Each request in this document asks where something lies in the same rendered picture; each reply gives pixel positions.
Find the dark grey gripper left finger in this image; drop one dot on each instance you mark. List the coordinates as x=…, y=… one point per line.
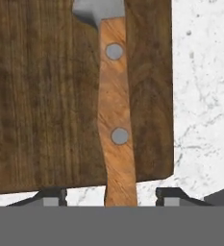
x=52, y=196

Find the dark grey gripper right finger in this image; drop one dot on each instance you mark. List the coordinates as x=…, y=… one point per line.
x=169, y=195

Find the dark wooden cutting board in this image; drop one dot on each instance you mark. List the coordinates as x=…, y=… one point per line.
x=43, y=96

